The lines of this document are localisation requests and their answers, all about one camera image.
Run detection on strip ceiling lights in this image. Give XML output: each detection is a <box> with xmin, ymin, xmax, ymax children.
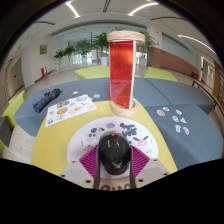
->
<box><xmin>64</xmin><ymin>0</ymin><xmax>218</xmax><ymax>54</ymax></box>

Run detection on black computer mouse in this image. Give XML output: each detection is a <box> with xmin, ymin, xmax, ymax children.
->
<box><xmin>97</xmin><ymin>132</ymin><xmax>132</xmax><ymax>176</ymax></box>

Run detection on red panel lamp wooden ends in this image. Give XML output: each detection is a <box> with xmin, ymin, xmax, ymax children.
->
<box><xmin>106</xmin><ymin>30</ymin><xmax>146</xmax><ymax>118</ymax></box>

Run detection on white cartoon print mouse pad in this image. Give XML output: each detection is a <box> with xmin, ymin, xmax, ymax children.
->
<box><xmin>66</xmin><ymin>115</ymin><xmax>159</xmax><ymax>191</ymax></box>

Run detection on scattered small stickers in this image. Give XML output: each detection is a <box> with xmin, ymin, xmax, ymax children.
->
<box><xmin>156</xmin><ymin>106</ymin><xmax>191</xmax><ymax>136</ymax></box>

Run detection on folded dark blue umbrella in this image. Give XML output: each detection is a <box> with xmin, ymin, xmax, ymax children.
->
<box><xmin>32</xmin><ymin>87</ymin><xmax>62</xmax><ymax>114</ymax></box>

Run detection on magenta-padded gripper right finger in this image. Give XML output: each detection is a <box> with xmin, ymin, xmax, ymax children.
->
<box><xmin>128</xmin><ymin>144</ymin><xmax>171</xmax><ymax>190</ymax></box>

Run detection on brass wall plaque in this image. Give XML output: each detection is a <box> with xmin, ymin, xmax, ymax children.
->
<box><xmin>39</xmin><ymin>44</ymin><xmax>48</xmax><ymax>56</ymax></box>

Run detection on long grey upholstered bench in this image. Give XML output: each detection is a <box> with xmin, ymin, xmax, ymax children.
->
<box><xmin>13</xmin><ymin>77</ymin><xmax>148</xmax><ymax>138</ymax></box>

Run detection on row of potted green plants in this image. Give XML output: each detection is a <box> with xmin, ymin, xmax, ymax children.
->
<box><xmin>53</xmin><ymin>28</ymin><xmax>158</xmax><ymax>68</ymax></box>

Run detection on lime green upholstered bench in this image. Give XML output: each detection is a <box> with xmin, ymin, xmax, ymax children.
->
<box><xmin>74</xmin><ymin>65</ymin><xmax>179</xmax><ymax>83</ymax></box>
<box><xmin>0</xmin><ymin>89</ymin><xmax>27</xmax><ymax>156</ymax></box>

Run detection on dark grey ottoman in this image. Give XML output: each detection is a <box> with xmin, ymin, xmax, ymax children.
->
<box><xmin>0</xmin><ymin>115</ymin><xmax>13</xmax><ymax>148</ymax></box>

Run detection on red fire extinguisher cabinet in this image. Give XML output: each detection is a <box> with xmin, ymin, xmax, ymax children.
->
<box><xmin>40</xmin><ymin>66</ymin><xmax>48</xmax><ymax>79</ymax></box>

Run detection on white sticker sheet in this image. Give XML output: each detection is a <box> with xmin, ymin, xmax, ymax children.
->
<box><xmin>44</xmin><ymin>94</ymin><xmax>98</xmax><ymax>128</ymax></box>

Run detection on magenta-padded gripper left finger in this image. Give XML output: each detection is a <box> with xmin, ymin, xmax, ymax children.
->
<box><xmin>59</xmin><ymin>144</ymin><xmax>103</xmax><ymax>190</ymax></box>

